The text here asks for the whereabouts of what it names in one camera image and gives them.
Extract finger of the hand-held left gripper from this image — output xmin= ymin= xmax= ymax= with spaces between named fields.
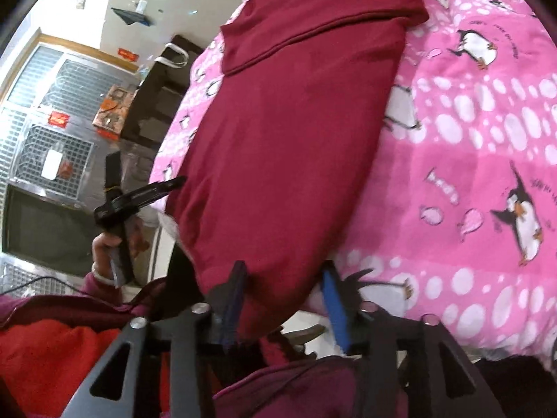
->
xmin=126 ymin=176 xmax=189 ymax=210

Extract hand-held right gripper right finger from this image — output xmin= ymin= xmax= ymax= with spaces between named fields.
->
xmin=321 ymin=262 xmax=497 ymax=418

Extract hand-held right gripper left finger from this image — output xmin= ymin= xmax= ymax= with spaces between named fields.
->
xmin=61 ymin=261 xmax=249 ymax=418

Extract dark red sweater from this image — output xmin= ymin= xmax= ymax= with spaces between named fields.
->
xmin=165 ymin=0 xmax=431 ymax=341

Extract person's left forearm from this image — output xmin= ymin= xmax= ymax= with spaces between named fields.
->
xmin=76 ymin=270 xmax=131 ymax=310

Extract person's left hand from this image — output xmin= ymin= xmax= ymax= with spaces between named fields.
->
xmin=91 ymin=219 xmax=149 ymax=289

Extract dark flat screen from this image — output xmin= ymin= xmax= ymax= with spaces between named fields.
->
xmin=3 ymin=184 xmax=110 ymax=278

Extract white paper sheet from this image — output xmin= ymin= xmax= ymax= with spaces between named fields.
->
xmin=42 ymin=149 xmax=64 ymax=180

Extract dark wooden nightstand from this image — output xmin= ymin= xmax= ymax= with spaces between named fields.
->
xmin=119 ymin=34 xmax=206 ymax=151

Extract person's maroon jacket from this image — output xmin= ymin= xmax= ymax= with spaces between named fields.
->
xmin=0 ymin=265 xmax=410 ymax=418

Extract orange door poster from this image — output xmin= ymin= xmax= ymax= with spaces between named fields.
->
xmin=93 ymin=84 xmax=134 ymax=141

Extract metal mesh door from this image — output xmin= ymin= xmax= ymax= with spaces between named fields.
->
xmin=0 ymin=30 xmax=149 ymax=297

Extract person's red garment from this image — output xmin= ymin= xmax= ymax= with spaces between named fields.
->
xmin=0 ymin=317 xmax=127 ymax=418

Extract dark cloth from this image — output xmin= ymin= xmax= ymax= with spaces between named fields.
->
xmin=472 ymin=352 xmax=557 ymax=418

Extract pink penguin print blanket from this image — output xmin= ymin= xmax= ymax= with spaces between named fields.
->
xmin=148 ymin=0 xmax=557 ymax=358

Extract black cable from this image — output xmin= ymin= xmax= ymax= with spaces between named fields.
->
xmin=0 ymin=275 xmax=84 ymax=297

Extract white bag handles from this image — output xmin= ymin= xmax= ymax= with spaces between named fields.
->
xmin=154 ymin=42 xmax=191 ymax=71

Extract dark wall shelf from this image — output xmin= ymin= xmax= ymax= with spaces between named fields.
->
xmin=111 ymin=6 xmax=154 ymax=28

